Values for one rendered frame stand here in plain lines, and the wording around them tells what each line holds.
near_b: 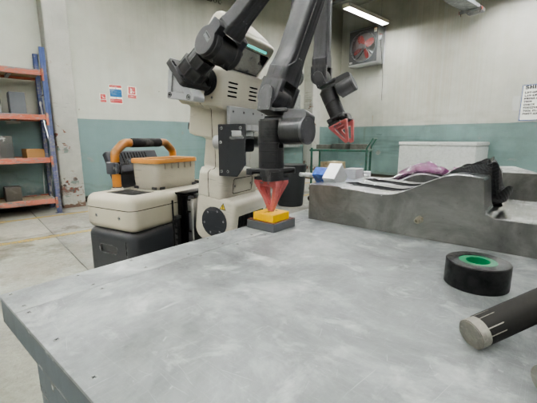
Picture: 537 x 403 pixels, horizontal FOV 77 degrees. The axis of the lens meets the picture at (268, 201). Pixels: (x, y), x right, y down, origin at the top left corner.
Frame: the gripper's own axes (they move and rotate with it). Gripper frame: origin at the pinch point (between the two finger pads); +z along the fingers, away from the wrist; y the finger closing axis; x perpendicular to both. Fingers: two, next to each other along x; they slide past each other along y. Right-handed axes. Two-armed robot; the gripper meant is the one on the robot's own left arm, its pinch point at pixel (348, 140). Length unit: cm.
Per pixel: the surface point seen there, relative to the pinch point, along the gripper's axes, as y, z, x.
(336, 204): -43.9, 17.6, -1.9
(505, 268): -70, 32, -29
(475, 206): -50, 27, -28
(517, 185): -9, 33, -39
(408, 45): 759, -223, -28
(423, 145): 649, 3, 23
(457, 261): -70, 30, -24
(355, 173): -26.9, 12.4, -4.4
